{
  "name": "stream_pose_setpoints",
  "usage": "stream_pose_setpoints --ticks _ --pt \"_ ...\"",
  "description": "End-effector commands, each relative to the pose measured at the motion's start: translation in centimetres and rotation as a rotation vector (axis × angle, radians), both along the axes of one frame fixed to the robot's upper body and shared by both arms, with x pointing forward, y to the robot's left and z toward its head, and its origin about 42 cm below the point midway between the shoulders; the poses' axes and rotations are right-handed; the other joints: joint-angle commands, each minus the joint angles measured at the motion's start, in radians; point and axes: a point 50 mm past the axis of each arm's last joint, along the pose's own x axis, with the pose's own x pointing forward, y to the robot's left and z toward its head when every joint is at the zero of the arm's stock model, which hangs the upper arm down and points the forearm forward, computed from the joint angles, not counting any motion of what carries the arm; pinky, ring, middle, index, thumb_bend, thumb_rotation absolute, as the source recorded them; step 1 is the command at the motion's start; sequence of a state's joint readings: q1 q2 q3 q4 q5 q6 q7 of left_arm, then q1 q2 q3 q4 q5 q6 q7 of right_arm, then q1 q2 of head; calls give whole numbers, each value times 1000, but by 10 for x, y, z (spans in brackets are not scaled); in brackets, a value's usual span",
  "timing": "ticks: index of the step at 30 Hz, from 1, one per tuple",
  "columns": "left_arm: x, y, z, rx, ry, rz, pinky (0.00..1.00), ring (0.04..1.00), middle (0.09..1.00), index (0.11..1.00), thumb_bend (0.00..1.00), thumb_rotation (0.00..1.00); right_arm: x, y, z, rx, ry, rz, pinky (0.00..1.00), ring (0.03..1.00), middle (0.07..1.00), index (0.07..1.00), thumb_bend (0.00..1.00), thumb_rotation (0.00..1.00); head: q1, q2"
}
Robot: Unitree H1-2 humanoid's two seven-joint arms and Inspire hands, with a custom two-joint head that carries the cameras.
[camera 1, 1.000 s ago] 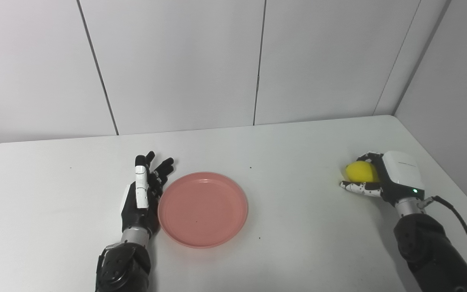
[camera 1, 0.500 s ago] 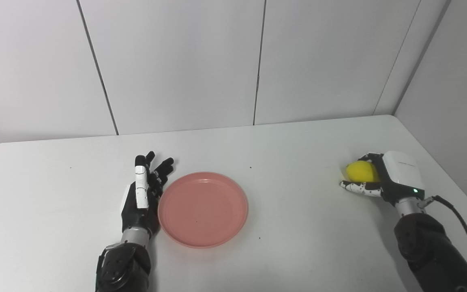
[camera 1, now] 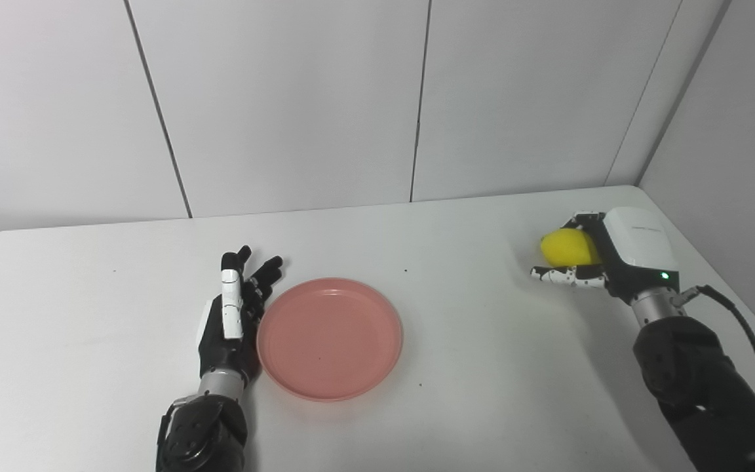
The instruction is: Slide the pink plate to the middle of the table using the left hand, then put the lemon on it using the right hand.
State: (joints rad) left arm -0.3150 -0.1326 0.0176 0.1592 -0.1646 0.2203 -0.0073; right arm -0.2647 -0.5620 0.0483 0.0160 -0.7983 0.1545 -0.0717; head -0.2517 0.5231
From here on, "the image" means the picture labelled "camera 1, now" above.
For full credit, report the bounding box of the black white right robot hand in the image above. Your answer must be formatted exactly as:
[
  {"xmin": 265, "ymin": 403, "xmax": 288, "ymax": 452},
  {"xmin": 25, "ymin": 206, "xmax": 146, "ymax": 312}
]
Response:
[{"xmin": 530, "ymin": 207, "xmax": 680, "ymax": 306}]

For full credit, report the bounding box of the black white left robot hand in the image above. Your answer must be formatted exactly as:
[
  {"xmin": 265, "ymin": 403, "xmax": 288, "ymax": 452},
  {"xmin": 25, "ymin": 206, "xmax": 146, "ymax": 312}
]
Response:
[{"xmin": 197, "ymin": 246, "xmax": 284, "ymax": 389}]

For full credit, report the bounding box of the yellow lemon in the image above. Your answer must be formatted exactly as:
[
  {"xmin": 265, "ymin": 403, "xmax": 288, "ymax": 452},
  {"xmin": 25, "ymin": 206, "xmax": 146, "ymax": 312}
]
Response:
[{"xmin": 540, "ymin": 227, "xmax": 603, "ymax": 268}]

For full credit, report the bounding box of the pink round plate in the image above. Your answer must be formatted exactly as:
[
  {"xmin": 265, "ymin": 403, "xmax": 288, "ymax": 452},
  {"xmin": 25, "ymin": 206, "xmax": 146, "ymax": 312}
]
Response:
[{"xmin": 256, "ymin": 278, "xmax": 404, "ymax": 402}]

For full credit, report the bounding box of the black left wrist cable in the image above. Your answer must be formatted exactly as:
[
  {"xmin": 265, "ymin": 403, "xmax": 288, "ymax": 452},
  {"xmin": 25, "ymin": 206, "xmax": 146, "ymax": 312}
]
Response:
[{"xmin": 155, "ymin": 395, "xmax": 196, "ymax": 472}]

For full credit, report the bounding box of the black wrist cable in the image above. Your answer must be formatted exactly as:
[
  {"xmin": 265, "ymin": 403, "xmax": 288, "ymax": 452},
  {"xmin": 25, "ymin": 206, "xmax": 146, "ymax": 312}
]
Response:
[
  {"xmin": 672, "ymin": 285, "xmax": 755, "ymax": 428},
  {"xmin": 155, "ymin": 395, "xmax": 196, "ymax": 472}
]

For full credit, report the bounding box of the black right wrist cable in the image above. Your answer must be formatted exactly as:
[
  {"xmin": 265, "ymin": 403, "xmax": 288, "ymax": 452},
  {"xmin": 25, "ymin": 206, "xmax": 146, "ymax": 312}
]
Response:
[{"xmin": 672, "ymin": 285, "xmax": 755, "ymax": 428}]

